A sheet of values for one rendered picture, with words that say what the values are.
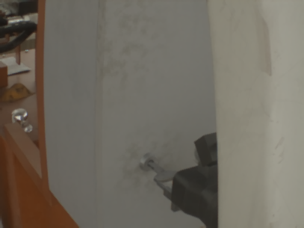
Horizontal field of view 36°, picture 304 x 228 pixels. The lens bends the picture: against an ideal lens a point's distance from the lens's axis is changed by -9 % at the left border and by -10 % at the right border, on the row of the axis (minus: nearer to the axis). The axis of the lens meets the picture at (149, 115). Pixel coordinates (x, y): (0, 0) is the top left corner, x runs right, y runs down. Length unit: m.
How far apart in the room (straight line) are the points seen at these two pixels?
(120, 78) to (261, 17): 0.41
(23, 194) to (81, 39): 0.67
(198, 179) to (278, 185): 0.31
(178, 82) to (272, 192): 0.44
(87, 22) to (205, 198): 0.26
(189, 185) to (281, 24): 0.35
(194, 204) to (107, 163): 0.15
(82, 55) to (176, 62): 0.12
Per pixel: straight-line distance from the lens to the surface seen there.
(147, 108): 0.66
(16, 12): 1.47
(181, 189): 0.56
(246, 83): 0.24
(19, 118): 1.22
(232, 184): 0.27
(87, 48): 0.64
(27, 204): 1.27
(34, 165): 0.99
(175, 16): 0.64
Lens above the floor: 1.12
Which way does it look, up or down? 23 degrees down
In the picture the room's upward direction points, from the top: 3 degrees clockwise
